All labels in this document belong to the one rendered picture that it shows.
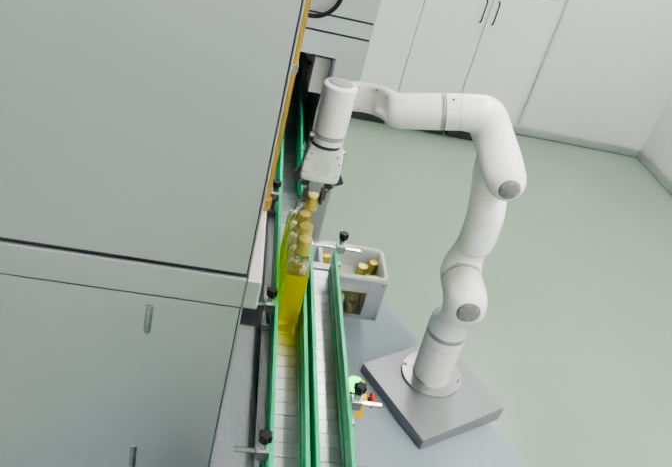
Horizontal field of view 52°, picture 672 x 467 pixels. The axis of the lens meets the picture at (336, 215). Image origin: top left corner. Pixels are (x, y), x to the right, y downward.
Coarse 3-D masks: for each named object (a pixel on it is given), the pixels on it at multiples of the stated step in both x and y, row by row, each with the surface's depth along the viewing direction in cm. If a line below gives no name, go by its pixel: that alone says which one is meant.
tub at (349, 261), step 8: (320, 248) 221; (328, 248) 226; (360, 248) 227; (368, 248) 227; (320, 256) 217; (344, 256) 228; (352, 256) 228; (360, 256) 228; (368, 256) 228; (376, 256) 228; (344, 264) 229; (352, 264) 229; (384, 264) 222; (344, 272) 225; (352, 272) 226; (376, 272) 226; (384, 272) 218; (376, 280) 214; (384, 280) 215
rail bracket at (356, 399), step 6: (360, 384) 150; (366, 384) 150; (354, 390) 150; (360, 390) 149; (366, 390) 149; (354, 396) 151; (360, 396) 151; (354, 402) 151; (360, 402) 151; (366, 402) 152; (372, 402) 153; (378, 402) 153; (354, 408) 152; (360, 408) 152; (354, 414) 154; (354, 420) 155
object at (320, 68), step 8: (312, 56) 280; (320, 56) 269; (312, 64) 274; (320, 64) 270; (328, 64) 270; (312, 72) 272; (320, 72) 272; (328, 72) 272; (312, 80) 273; (320, 80) 274; (312, 88) 275; (320, 88) 275
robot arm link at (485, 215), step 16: (480, 176) 179; (480, 192) 179; (480, 208) 178; (496, 208) 178; (464, 224) 183; (480, 224) 178; (496, 224) 178; (464, 240) 184; (480, 240) 180; (496, 240) 183; (448, 256) 195; (464, 256) 191; (480, 256) 186; (480, 272) 194
